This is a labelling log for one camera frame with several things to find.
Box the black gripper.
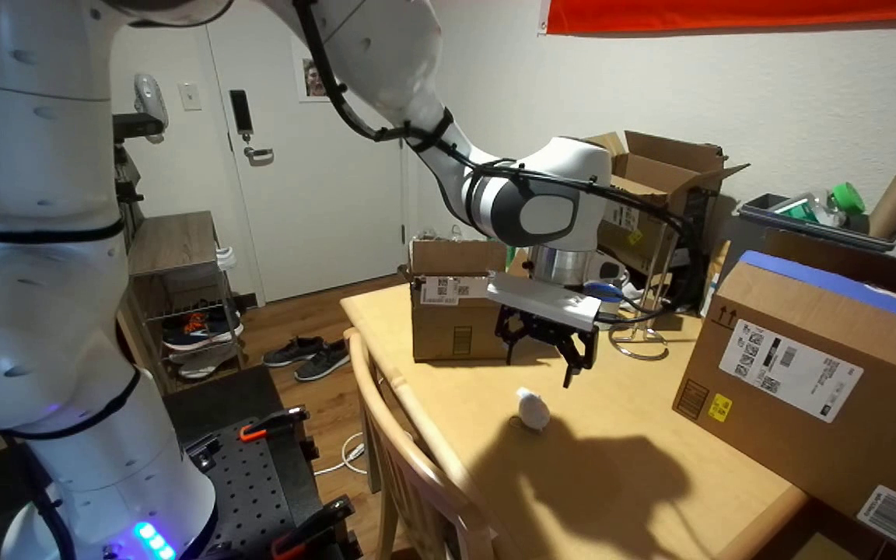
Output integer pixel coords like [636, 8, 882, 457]
[492, 247, 617, 393]

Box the small white plush ball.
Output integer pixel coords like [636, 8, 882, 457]
[517, 388, 549, 432]

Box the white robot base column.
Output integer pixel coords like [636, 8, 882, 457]
[0, 0, 230, 560]

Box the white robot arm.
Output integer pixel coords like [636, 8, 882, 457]
[260, 0, 613, 259]

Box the small open cardboard box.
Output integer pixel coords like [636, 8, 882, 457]
[411, 235, 507, 365]

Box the large tilted cardboard box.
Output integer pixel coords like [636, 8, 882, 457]
[676, 251, 896, 540]

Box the wooden chair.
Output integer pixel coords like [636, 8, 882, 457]
[347, 331, 499, 560]

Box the pair of dark shoes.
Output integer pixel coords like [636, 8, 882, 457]
[263, 337, 347, 381]

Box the white door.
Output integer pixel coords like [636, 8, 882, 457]
[207, 3, 401, 302]

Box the dark plastic bin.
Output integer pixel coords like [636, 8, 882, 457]
[724, 193, 892, 270]

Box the black perforated robot cart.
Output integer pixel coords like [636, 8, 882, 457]
[166, 368, 360, 560]

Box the wooden shoe shelf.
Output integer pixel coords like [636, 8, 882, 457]
[118, 211, 243, 393]

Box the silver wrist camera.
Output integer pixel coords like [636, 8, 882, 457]
[488, 270, 600, 331]

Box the metal wire stand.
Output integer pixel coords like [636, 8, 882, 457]
[610, 248, 671, 361]

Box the open cardboard box at wall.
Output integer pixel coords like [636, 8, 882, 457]
[596, 129, 737, 307]

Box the red wall banner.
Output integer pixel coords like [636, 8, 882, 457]
[545, 0, 896, 35]

